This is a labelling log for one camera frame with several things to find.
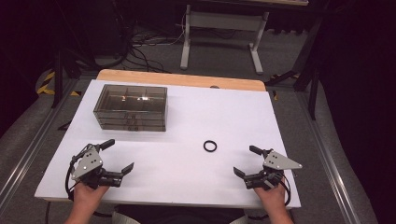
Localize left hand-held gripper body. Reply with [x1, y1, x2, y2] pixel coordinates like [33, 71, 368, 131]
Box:
[70, 143, 124, 190]

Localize clear plastic drawer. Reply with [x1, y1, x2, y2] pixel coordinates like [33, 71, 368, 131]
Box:
[99, 123, 166, 133]

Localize aluminium floor rail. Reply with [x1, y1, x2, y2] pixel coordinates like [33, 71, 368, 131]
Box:
[0, 78, 79, 208]
[297, 91, 363, 224]

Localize black ring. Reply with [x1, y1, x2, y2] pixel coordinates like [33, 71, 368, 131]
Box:
[203, 139, 219, 153]

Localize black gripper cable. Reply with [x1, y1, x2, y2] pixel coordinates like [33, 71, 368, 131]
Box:
[279, 176, 292, 208]
[64, 161, 78, 201]

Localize white metal desk frame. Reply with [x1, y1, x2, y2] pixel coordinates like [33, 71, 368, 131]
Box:
[179, 3, 271, 76]

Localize person's dark trousers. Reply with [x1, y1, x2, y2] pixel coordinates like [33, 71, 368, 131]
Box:
[114, 204, 248, 224]

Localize white table sheet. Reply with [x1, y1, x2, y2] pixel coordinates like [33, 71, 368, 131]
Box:
[34, 78, 303, 209]

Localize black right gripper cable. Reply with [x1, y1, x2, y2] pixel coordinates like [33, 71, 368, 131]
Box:
[279, 176, 292, 208]

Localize clear plastic drawer organiser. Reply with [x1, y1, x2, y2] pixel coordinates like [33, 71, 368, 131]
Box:
[92, 83, 168, 133]

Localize bundle of floor cables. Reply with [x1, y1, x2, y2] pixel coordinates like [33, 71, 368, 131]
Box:
[120, 27, 188, 75]

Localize wooden table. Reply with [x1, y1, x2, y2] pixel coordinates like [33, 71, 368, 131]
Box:
[96, 68, 267, 92]

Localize person's right hand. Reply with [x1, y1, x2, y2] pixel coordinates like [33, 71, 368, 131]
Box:
[253, 178, 288, 210]

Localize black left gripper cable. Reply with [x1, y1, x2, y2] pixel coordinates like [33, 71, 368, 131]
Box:
[64, 161, 78, 201]

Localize person's left hand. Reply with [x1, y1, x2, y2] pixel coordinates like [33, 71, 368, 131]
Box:
[73, 181, 110, 206]

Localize yellow black hazard tape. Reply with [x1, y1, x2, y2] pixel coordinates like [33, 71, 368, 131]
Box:
[35, 71, 82, 97]

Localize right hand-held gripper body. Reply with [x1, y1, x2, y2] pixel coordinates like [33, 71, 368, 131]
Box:
[243, 149, 303, 191]

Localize black metal stand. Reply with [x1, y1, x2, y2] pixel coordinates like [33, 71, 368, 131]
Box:
[264, 13, 326, 121]
[50, 46, 82, 109]

